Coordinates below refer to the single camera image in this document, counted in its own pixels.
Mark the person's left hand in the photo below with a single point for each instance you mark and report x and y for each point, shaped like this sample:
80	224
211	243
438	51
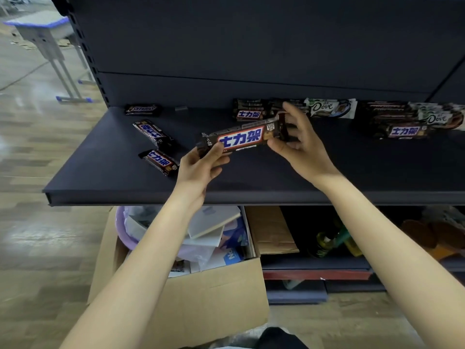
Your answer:
194	178

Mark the person's right hand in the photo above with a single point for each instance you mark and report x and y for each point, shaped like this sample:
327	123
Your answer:
310	156

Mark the Dove bar blue white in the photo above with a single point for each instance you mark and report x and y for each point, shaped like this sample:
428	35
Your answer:
327	107

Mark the pile of Snickers bars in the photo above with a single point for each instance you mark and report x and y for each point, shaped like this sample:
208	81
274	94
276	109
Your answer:
152	131

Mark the dark grey metal shelf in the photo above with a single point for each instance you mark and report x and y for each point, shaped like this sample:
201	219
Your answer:
254	39

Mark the person's left forearm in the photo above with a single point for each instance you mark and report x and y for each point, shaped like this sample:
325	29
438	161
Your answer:
138	279

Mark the person's right forearm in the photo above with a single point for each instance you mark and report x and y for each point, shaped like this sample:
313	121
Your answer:
392	265

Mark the person's black trousers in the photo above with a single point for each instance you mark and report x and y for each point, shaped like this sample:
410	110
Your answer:
279	339

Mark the clear plastic bag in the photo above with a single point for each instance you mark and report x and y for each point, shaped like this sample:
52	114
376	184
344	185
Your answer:
141	218

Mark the blue printed package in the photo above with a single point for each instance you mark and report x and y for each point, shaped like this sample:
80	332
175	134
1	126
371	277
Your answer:
234	247

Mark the flat cardboard piece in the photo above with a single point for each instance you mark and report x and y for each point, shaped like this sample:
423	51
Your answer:
270	228

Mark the white paper sheet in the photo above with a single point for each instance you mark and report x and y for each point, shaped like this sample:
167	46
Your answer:
210	263

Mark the purple plastic basin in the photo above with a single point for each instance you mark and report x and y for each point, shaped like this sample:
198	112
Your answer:
123	232

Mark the yellow plastic bottle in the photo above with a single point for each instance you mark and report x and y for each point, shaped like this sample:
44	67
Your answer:
354	247

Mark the cardboard box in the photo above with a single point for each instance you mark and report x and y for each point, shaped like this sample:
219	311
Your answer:
218	305

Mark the grey school desk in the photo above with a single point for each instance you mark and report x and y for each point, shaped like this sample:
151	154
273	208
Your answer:
36	25

